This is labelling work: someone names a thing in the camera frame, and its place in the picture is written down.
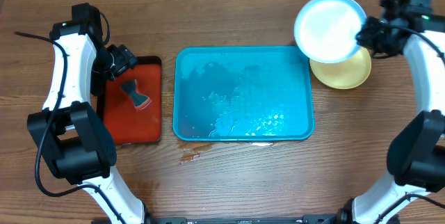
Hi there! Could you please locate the red black tray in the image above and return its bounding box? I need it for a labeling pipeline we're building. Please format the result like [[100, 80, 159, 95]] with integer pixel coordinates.
[[97, 56, 162, 145]]

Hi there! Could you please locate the blue plastic tray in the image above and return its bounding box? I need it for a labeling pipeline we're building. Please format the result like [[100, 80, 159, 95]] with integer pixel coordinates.
[[172, 46, 315, 142]]

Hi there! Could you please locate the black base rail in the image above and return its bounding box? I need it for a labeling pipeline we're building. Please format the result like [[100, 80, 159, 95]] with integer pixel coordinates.
[[148, 214, 336, 224]]

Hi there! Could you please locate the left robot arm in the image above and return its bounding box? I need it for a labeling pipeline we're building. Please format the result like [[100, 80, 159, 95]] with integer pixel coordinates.
[[27, 3, 151, 223]]

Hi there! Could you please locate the light blue plate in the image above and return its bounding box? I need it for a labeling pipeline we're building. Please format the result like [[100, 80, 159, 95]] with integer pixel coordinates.
[[293, 0, 366, 63]]

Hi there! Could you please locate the yellow-green plate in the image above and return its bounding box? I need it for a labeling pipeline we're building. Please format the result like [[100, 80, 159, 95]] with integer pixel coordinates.
[[309, 47, 371, 90]]

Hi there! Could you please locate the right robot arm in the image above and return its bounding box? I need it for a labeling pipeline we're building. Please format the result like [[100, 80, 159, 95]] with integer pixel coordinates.
[[329, 0, 444, 224]]

